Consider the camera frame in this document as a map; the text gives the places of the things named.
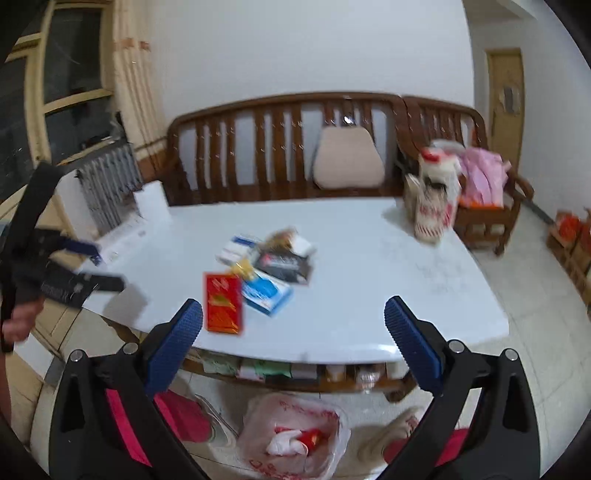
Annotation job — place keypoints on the blue and white box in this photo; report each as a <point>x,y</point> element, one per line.
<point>268,293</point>

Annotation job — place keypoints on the red and white wrapper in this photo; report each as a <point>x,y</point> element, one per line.
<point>295,441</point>

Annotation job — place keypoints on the red box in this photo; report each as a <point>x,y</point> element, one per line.
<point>224,304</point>

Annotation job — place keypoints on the small white box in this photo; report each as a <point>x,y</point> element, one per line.
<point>304,245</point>

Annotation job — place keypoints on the black box with label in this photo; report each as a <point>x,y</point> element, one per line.
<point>284,266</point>

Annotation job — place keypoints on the beige curtain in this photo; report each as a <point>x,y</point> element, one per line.
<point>136,92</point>

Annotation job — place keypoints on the yellow wooden door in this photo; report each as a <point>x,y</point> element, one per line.
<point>503,129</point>

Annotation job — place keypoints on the stack of cardboard boxes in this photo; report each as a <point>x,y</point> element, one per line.
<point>570,249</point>

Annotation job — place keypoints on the white plastic bag red print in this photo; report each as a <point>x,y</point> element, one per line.
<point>277,410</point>

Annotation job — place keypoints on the beige cushion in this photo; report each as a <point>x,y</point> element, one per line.
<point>348,159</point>

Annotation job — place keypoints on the white box with blue stripe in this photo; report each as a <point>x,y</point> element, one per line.
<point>236,249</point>

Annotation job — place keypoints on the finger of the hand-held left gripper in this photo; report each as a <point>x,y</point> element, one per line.
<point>81,249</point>
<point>101,283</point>

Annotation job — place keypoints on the yellow packet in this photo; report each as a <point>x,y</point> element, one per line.
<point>242,270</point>

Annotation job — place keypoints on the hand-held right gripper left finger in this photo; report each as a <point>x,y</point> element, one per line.
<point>175,346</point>

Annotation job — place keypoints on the upright white box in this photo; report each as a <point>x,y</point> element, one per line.
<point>151,205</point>

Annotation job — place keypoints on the grey radiator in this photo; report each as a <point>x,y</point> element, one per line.
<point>108,182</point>

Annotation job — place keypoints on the wooden armchair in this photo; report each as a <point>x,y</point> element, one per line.
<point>512,194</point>

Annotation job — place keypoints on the pink plastic bag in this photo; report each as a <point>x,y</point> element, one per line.
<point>482,177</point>

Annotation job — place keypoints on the long wooden bench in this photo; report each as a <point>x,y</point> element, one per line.
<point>277,115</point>

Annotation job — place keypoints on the long white box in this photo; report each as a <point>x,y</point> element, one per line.
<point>122,240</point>

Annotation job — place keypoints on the person's left hand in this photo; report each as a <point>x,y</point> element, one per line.
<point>21,321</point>

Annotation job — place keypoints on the yellow framed glass door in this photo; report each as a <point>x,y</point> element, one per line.
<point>69,55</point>

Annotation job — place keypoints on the brown snack packet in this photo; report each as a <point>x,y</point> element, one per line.
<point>279,239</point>

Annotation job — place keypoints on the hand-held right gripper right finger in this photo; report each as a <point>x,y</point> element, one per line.
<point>411,346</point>

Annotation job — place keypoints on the red and white paper bag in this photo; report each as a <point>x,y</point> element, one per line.
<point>434,203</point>

